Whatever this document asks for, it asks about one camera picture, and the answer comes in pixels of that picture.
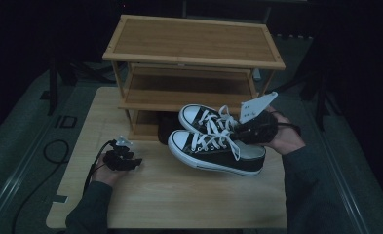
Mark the person's right hand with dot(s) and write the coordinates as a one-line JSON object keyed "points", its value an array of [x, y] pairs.
{"points": [[288, 139]]}

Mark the black white canvas sneaker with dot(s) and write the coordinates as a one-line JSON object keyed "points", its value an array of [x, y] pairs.
{"points": [[195, 118], [218, 159]]}

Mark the black metal stand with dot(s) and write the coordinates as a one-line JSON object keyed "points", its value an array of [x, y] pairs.
{"points": [[53, 91]]}

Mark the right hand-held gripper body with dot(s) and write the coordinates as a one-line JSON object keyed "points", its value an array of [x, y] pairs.
{"points": [[260, 130]]}

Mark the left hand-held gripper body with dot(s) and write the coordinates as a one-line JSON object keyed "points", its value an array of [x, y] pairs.
{"points": [[119, 159]]}

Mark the wooden shoe rack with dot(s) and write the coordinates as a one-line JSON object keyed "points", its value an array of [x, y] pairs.
{"points": [[192, 40]]}

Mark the person's left hand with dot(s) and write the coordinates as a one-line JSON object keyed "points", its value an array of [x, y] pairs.
{"points": [[106, 175]]}

